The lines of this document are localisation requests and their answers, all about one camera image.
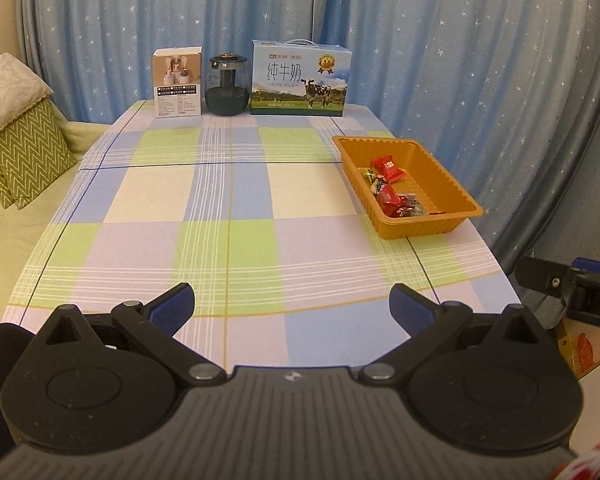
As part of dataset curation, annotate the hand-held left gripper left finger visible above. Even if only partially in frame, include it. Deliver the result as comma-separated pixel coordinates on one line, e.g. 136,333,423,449
25,282,228,387

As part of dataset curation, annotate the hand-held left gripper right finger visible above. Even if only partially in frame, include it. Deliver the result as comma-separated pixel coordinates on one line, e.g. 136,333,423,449
358,284,556,387

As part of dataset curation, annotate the large red snack packet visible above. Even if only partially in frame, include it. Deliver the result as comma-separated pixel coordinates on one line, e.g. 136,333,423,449
377,184,406,211

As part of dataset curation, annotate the orange plastic tray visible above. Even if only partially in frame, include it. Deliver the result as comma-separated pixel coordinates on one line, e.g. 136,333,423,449
331,135,484,240

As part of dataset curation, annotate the yellow cardboard box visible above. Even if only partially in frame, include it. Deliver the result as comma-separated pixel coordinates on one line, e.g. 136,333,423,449
555,317,600,378

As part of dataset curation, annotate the blue lace-trimmed cloth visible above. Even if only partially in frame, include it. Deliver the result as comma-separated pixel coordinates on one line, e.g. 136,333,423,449
500,35,600,331

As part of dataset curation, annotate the red white printed cloth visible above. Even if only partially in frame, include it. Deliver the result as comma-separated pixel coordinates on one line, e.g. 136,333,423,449
550,440,600,480

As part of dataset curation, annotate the pale green sofa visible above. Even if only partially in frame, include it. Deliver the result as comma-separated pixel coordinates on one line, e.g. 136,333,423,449
0,120,113,341

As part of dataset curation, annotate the green zigzag cushion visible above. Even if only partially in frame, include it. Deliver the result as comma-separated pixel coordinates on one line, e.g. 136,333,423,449
0,92,78,210

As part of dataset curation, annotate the dark green glass jar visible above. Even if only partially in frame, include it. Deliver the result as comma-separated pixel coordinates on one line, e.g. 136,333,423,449
204,53,247,117

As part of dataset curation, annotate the white product box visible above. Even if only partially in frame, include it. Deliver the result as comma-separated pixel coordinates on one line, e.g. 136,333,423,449
152,46,204,120

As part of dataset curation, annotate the blue milk carton box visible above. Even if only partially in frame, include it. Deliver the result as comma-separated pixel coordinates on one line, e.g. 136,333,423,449
250,38,353,117

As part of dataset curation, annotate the blue star-print curtain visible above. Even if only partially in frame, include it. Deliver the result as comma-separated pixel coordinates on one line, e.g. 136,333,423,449
15,0,600,261

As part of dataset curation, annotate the beige quilted cushion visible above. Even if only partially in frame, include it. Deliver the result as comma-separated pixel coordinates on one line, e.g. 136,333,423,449
0,52,55,138

